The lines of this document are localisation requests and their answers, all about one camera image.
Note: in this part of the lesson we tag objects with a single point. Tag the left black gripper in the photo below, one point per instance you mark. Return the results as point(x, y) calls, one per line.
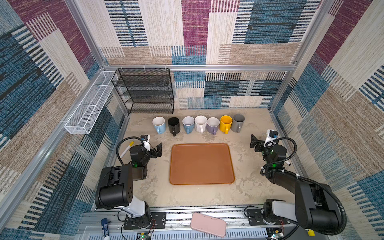
point(157, 153)

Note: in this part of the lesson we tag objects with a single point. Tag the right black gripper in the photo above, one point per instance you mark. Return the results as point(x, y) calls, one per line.
point(254, 141)

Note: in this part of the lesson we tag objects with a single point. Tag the grey mug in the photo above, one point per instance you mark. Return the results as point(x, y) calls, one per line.
point(237, 124)

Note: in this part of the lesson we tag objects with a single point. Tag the light blue mug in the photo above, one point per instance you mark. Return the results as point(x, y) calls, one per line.
point(160, 124)

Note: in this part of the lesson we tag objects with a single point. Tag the black mug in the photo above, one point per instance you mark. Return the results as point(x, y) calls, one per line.
point(174, 126)

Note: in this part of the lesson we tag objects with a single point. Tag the yellow mug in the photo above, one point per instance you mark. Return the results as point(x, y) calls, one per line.
point(225, 124)

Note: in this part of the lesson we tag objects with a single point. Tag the blue patterned mug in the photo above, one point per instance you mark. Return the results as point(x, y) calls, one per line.
point(189, 124)

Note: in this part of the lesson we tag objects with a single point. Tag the purple mug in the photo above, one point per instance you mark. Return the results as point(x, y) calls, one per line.
point(213, 125)

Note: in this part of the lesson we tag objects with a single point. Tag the white faceted mug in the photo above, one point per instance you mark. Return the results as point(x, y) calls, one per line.
point(200, 124)

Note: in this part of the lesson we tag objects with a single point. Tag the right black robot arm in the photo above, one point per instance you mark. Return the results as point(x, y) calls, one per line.
point(316, 207)

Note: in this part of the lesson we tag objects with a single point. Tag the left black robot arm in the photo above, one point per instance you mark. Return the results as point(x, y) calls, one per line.
point(115, 187)

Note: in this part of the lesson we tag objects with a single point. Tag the yellow white marker pen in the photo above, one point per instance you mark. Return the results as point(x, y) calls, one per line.
point(126, 150)

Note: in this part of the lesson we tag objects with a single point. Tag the brown serving tray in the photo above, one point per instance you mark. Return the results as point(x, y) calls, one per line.
point(201, 164)

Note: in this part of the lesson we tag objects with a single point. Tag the black mesh shelf rack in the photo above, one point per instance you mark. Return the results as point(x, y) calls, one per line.
point(145, 90)

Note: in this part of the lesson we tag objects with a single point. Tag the blue white marker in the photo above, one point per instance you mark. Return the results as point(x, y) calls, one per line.
point(105, 229)

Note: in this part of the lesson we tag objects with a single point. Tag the pink pouch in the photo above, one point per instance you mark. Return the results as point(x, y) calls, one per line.
point(207, 224)

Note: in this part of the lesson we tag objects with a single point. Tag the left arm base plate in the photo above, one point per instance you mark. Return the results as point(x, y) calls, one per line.
point(157, 220)

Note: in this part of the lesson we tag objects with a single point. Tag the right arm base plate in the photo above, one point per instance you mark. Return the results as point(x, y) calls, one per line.
point(256, 218)

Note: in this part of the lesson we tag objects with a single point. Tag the white wire wall basket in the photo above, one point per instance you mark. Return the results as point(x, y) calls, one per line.
point(87, 112)

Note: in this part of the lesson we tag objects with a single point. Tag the yellow marker right rail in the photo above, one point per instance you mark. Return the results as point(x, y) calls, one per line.
point(310, 232)

